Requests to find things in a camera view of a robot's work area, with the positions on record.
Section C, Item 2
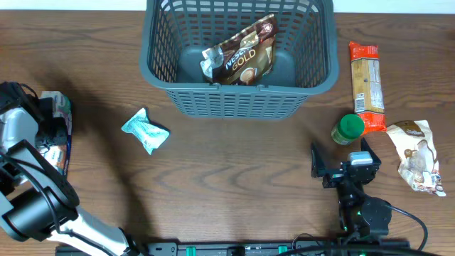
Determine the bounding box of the teal snack packet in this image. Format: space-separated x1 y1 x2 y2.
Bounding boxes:
121 108 170 155

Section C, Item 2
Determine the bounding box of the brown Nescafe Gold pouch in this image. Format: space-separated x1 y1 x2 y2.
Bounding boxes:
200 14 278 86

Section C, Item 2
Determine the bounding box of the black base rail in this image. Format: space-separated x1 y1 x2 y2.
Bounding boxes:
55 240 410 256

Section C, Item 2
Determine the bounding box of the beige brown snack bag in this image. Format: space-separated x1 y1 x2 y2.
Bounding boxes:
387 120 446 197

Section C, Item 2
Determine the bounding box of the grey plastic basket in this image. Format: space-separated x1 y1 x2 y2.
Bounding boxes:
139 0 339 119

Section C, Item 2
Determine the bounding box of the black cable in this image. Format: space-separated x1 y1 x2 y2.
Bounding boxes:
387 204 429 250

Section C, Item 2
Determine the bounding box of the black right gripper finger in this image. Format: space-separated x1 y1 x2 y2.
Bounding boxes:
360 138 380 164
311 143 326 178

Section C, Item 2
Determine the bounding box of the white tissue multipack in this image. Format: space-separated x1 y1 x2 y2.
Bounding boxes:
38 91 73 177

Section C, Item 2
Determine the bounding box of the orange pasta package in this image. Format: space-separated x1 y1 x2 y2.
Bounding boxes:
349 41 387 135

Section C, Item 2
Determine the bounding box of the green lid jar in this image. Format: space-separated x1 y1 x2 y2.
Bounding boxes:
331 114 365 145

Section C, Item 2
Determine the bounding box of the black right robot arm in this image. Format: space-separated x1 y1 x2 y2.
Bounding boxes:
311 139 392 239

